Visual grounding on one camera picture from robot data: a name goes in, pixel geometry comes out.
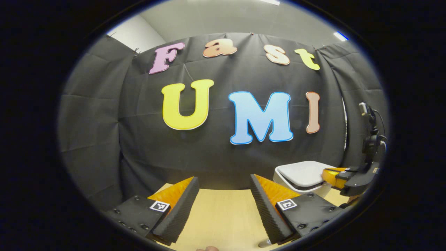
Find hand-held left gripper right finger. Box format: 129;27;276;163
250;174;345;245

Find wooden desktop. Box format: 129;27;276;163
148;183;353;251

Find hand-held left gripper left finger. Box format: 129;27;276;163
106;176;200;246

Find white desktop garbage bin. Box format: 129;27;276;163
273;161;338;200

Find black backdrop cloth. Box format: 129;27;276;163
57;32;390;210

